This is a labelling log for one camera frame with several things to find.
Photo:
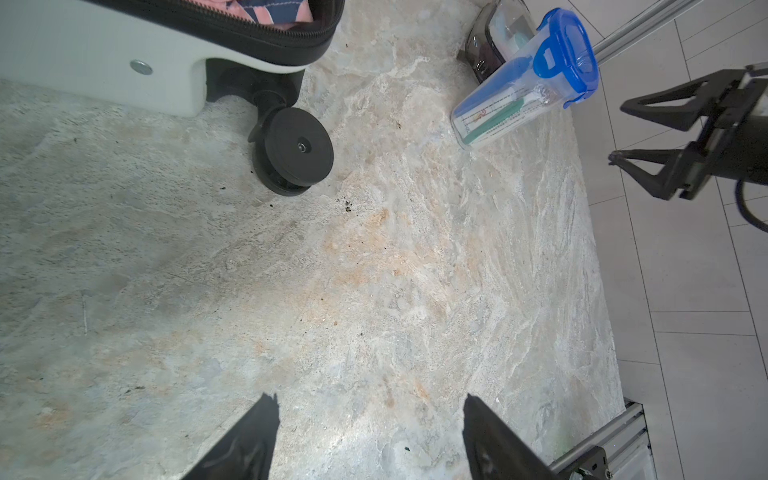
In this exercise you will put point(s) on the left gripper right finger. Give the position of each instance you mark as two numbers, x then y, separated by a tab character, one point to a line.
493	450

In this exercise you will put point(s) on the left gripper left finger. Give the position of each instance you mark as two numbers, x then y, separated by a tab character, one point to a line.
244	452

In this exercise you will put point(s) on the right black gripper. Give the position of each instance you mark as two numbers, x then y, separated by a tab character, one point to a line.
732	144

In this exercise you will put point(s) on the clear cup with blue lid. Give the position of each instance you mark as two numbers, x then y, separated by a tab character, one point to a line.
556	68

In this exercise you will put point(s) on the clear toiletry pouch black trim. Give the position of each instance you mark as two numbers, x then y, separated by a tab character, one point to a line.
499	31

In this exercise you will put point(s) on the white suitcase with black lining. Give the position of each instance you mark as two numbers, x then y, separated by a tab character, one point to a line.
175	57

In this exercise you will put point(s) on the pink navy patterned garment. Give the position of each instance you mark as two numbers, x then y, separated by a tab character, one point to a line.
281	14

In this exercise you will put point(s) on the right corner metal profile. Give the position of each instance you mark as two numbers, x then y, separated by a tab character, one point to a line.
641	26

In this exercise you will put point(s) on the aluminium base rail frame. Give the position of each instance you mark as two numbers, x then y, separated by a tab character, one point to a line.
621	449

